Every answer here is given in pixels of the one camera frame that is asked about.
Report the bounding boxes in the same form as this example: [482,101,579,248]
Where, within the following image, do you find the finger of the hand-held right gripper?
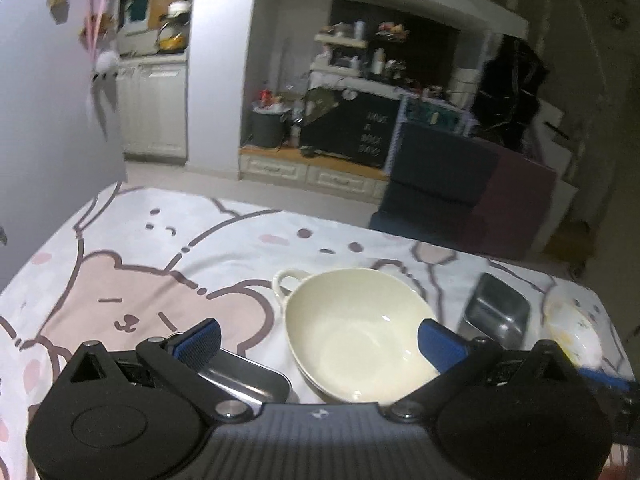
[579,367,632,392]

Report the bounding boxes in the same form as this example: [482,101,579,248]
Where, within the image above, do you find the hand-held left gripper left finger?
[65,317,254,423]

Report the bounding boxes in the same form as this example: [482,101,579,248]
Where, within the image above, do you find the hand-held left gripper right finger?
[389,317,582,423]

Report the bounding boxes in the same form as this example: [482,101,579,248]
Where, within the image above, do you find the white plate with yellow rim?
[542,285,602,372]

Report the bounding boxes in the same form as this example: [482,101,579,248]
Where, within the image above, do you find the square steel tray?
[197,347,293,407]
[459,272,531,352]

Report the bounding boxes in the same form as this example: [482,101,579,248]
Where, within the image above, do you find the cream bowl with handles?
[272,267,441,404]

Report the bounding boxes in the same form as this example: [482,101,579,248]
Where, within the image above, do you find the bear-print tablecloth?
[0,182,632,480]

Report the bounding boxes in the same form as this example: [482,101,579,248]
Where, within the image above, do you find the dark blue chair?
[369,120,502,250]

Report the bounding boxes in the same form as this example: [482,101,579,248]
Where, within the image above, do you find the low wooden drawer unit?
[238,145,392,204]

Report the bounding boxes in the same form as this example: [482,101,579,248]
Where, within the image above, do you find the grey trash bin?
[250,105,294,149]

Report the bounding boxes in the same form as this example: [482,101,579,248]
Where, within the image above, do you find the black printed cabinet cloth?
[299,87,402,169]

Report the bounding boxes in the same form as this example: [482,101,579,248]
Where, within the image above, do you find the white kitchen cabinet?
[116,55,189,162]

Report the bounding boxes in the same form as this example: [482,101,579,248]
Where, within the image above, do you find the black umbrella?
[471,34,552,152]

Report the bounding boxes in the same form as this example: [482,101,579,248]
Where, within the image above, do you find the yellow pot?
[157,2,191,54]

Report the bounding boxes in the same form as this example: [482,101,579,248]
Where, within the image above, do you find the white storage rack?
[309,32,372,80]

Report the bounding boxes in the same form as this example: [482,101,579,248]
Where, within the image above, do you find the pink ribbon with white pompom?
[81,0,122,81]

